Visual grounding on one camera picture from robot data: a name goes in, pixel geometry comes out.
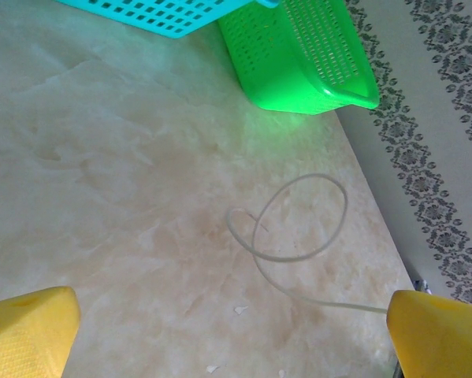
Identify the pile of rubber bands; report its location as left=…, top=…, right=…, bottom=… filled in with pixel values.
left=225, top=172, right=390, bottom=316

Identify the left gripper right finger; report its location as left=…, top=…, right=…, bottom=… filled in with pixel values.
left=385, top=290, right=472, bottom=378

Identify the teal plastic basket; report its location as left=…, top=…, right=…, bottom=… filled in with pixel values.
left=56, top=0, right=280, bottom=39

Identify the green plastic basket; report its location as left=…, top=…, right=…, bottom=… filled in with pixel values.
left=217, top=0, right=381, bottom=116

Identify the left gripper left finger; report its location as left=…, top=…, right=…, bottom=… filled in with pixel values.
left=0, top=286, right=82, bottom=378

